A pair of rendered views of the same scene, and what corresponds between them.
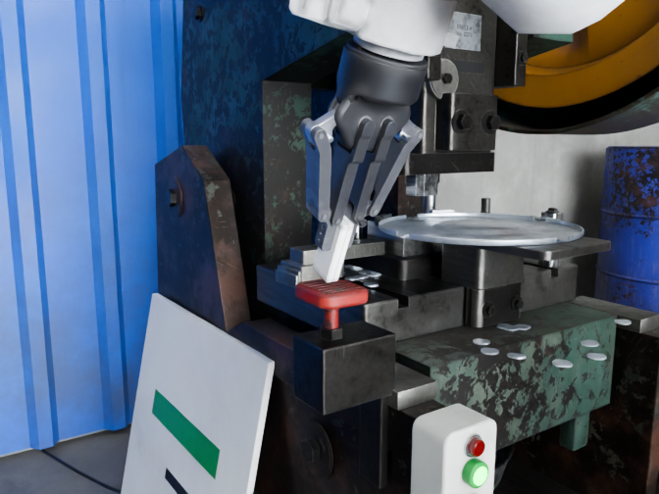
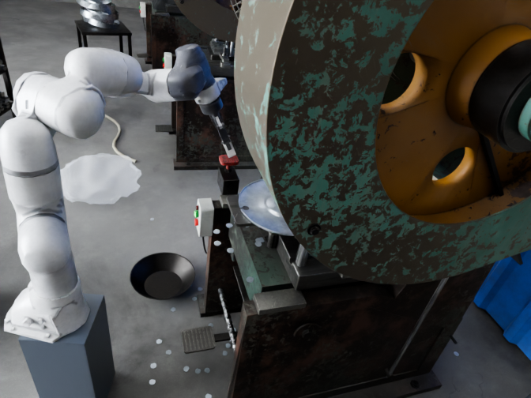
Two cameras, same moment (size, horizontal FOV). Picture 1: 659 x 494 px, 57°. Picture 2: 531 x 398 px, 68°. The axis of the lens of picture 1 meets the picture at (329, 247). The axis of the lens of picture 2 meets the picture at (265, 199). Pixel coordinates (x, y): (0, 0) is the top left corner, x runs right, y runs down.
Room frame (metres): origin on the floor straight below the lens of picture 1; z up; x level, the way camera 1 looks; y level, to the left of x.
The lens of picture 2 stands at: (1.02, -1.21, 1.49)
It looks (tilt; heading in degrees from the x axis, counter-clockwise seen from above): 35 degrees down; 101
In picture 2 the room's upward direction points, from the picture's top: 10 degrees clockwise
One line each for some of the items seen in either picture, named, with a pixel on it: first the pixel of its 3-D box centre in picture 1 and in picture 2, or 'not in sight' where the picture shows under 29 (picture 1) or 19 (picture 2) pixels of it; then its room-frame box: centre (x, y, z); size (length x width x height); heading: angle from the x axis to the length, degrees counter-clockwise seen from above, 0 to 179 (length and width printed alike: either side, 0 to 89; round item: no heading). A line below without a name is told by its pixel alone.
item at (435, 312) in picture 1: (417, 282); (314, 227); (0.99, -0.15, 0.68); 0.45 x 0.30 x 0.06; 124
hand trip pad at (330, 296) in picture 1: (330, 320); (227, 167); (0.62, 0.00, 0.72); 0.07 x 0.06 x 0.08; 34
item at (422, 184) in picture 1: (424, 183); not in sight; (0.98, -0.15, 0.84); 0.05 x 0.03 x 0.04; 124
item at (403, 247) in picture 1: (420, 233); not in sight; (0.99, -0.15, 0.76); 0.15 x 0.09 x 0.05; 124
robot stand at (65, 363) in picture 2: not in sight; (74, 358); (0.36, -0.62, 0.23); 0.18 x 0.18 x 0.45; 18
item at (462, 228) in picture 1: (477, 226); (284, 204); (0.88, -0.22, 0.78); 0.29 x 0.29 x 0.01
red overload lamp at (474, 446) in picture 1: (476, 446); not in sight; (0.56, -0.15, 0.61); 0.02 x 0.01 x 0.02; 124
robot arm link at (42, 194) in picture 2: not in sight; (39, 200); (0.33, -0.59, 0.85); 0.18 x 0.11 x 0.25; 133
